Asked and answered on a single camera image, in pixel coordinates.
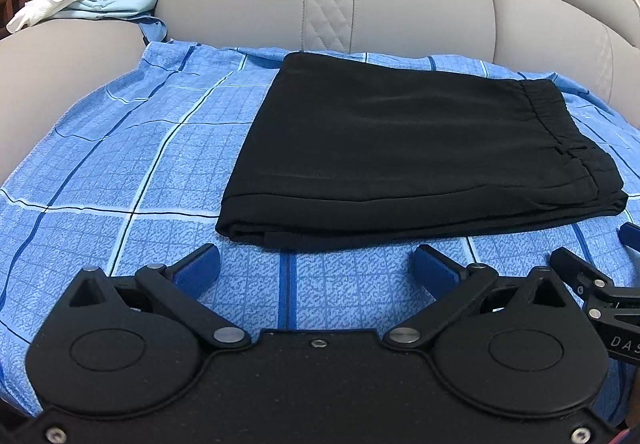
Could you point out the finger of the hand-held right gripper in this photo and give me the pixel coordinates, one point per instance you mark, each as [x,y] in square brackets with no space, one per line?
[575,266]
[631,236]

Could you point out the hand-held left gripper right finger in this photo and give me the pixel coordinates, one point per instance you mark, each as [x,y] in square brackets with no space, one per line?
[436,271]

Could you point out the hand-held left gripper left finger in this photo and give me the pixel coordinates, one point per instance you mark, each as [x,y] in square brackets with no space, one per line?
[196,271]

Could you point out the black pants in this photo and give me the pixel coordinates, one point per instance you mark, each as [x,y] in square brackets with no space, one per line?
[400,144]

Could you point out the blue checked bed sheet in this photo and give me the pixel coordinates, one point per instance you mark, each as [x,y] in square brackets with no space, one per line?
[140,164]

